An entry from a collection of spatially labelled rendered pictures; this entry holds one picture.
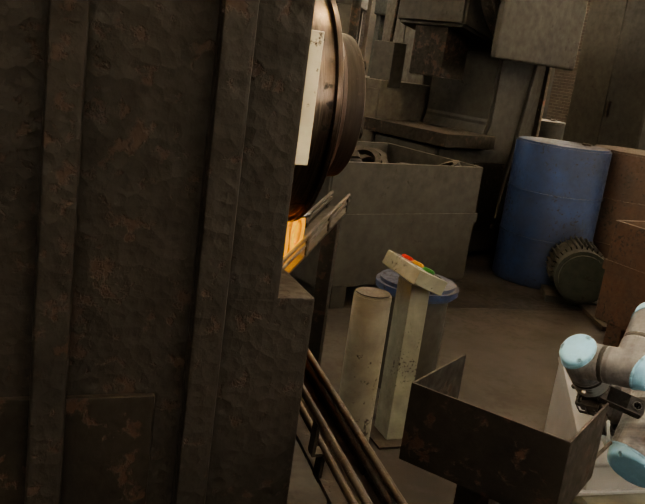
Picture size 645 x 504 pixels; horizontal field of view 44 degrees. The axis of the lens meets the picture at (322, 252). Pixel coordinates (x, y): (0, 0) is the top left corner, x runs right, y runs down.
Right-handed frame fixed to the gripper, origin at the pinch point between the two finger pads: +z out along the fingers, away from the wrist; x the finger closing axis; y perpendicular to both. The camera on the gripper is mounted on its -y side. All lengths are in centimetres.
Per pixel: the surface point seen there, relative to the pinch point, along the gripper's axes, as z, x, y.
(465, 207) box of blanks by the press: 94, -147, 144
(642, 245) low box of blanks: 106, -141, 51
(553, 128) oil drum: 314, -430, 252
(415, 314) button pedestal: -12, -15, 66
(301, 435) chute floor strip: -103, 62, 11
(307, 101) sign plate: -146, 31, 2
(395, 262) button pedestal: -24, -27, 74
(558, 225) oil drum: 158, -190, 123
